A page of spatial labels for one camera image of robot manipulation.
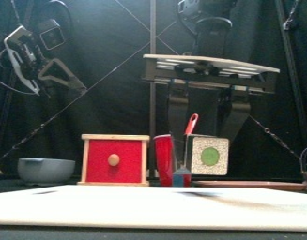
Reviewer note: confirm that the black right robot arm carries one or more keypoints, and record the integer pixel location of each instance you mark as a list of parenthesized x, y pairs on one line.
[(214, 28)]

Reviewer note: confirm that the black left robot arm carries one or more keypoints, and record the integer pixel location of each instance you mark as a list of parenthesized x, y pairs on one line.
[(43, 12)]

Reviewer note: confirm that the white sushi roll green centre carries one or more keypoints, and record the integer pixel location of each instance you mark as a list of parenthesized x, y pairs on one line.
[(210, 156)]

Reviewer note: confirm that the white cutting board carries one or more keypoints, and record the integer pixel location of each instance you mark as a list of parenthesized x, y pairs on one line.
[(152, 206)]

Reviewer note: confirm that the red plastic cup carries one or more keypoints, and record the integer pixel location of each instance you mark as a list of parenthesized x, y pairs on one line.
[(164, 162)]

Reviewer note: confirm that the red wooden box with knob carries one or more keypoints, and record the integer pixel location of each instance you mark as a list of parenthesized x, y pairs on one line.
[(114, 146)]

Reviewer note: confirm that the small blue red block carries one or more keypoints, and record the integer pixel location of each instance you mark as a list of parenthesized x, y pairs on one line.
[(181, 178)]

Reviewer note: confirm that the grey bowl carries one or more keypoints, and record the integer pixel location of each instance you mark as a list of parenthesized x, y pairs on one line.
[(45, 171)]

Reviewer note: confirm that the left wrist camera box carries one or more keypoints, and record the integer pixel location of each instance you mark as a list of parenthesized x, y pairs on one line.
[(51, 36)]

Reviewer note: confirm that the slanted black frame bar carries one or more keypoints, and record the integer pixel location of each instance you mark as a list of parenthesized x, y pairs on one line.
[(293, 78)]

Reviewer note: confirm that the vertical metal frame pole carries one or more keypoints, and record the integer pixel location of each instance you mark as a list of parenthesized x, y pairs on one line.
[(153, 28)]

